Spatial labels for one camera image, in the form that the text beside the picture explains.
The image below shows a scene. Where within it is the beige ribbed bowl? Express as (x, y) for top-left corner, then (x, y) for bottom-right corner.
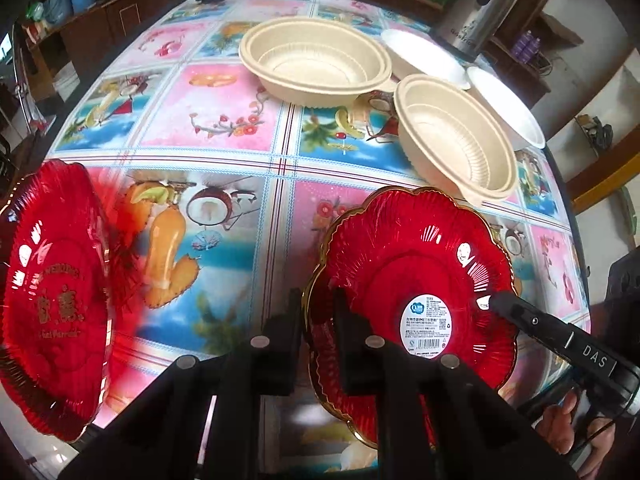
(239, 16), (394, 108)
(393, 74), (518, 203)

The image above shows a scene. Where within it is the person's dark clothing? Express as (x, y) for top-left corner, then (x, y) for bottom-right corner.
(607, 247), (640, 321)

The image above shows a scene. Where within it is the wooden shelf unit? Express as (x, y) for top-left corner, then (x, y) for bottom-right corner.
(482, 0), (586, 106)

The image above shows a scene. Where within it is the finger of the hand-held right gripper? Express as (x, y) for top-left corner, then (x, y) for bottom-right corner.
(487, 291), (575, 355)

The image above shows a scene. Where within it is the printed fruit tablecloth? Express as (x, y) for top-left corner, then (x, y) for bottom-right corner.
(47, 0), (591, 431)

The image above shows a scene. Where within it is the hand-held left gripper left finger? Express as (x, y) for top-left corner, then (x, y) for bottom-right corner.
(60, 287), (304, 480)

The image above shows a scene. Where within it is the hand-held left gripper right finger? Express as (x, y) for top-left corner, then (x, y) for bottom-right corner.
(334, 292), (576, 480)

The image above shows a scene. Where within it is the person's right hand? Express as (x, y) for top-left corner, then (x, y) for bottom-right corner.
(542, 390), (618, 457)

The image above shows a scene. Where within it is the red plate with white label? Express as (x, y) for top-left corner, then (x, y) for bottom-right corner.
(302, 186), (521, 448)

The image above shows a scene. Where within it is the black framed table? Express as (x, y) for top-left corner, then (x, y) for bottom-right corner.
(45, 0), (593, 480)

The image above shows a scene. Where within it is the red plate with gold print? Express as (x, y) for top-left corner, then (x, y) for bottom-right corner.
(0, 159), (116, 443)

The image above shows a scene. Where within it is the stainless steel thermos kettle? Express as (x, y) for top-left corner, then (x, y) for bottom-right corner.
(430, 0), (523, 58)

